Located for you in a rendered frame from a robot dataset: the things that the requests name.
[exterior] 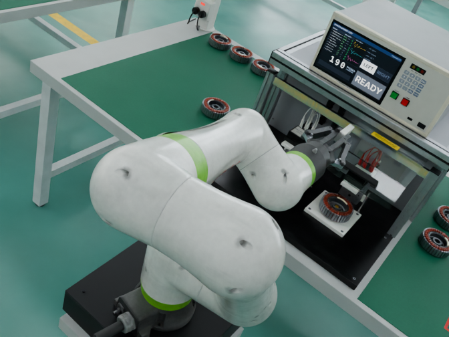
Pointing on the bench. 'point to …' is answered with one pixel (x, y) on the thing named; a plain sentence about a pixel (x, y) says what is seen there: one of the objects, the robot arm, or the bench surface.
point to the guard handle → (361, 174)
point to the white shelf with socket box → (205, 14)
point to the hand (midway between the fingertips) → (344, 133)
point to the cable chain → (327, 118)
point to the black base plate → (342, 268)
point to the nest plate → (330, 218)
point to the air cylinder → (351, 195)
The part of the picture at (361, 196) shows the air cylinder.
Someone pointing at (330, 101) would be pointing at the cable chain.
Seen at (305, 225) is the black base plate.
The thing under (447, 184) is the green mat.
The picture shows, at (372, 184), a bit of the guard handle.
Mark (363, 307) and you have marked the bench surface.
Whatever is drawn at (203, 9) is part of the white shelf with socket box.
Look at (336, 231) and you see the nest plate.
